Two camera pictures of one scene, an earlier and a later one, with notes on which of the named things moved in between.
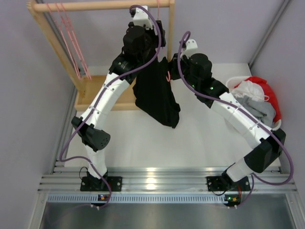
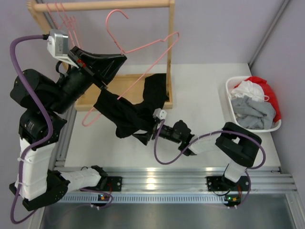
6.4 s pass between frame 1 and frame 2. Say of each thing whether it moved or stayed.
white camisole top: stayed
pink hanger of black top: moved
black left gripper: moved
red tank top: stayed
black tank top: moved
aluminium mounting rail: stayed
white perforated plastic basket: stayed
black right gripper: moved
